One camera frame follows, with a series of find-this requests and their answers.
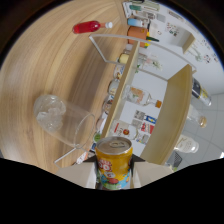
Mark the two-tier wooden shelf rack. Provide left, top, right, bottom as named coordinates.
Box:
left=53, top=32, right=198, bottom=168

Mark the large black silver can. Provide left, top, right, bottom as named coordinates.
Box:
left=191, top=78, right=212, bottom=107

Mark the pale yellow cup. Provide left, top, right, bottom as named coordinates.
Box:
left=118, top=53, right=130, bottom=65

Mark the blue wall poster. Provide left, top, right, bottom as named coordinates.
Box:
left=133, top=109, right=158, bottom=125

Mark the large white milk bottle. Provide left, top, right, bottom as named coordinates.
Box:
left=173, top=134, right=200, bottom=154

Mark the printed white tub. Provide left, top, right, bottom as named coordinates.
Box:
left=113, top=64, right=126, bottom=79

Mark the red liquid bottle white cap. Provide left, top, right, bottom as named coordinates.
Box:
left=72, top=20, right=114, bottom=35

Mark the large glass jar cork lid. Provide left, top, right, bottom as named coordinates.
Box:
left=186, top=104, right=208, bottom=129

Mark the bowl with white powder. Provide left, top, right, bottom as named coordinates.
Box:
left=102, top=96, right=114, bottom=114

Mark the wooden wall shelf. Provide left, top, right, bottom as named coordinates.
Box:
left=181, top=31, right=196, bottom=54

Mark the yellow juice can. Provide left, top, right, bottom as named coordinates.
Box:
left=95, top=135, right=134, bottom=191

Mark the clear bottle red label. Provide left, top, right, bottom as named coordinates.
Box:
left=109, top=119, right=139, bottom=141

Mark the red wall poster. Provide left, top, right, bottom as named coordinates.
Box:
left=131, top=120, right=155, bottom=134

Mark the clear bottle orange cap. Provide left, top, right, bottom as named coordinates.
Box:
left=123, top=85, right=163, bottom=109

